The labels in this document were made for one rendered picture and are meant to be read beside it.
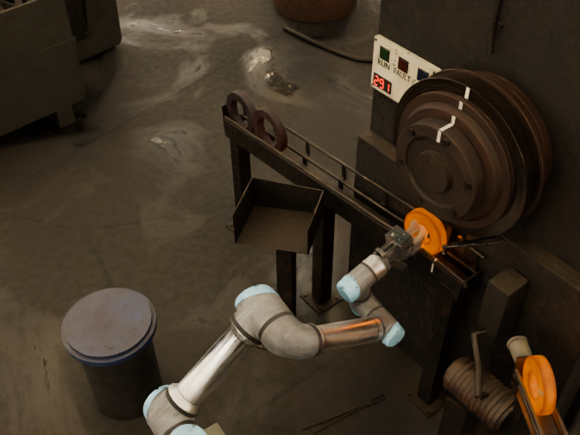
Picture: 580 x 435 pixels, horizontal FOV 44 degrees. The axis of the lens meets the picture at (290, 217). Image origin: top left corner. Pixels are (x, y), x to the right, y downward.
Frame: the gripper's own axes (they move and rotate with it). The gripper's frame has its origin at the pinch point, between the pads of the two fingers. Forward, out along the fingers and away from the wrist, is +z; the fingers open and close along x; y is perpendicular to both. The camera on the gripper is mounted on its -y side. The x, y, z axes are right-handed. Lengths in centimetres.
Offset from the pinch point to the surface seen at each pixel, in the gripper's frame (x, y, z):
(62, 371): 81, -47, -121
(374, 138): 34.0, 8.3, 10.9
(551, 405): -64, 2, -20
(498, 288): -32.4, 4.6, -3.9
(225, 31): 258, -99, 73
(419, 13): 24, 56, 26
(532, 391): -57, -4, -18
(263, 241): 41, -8, -38
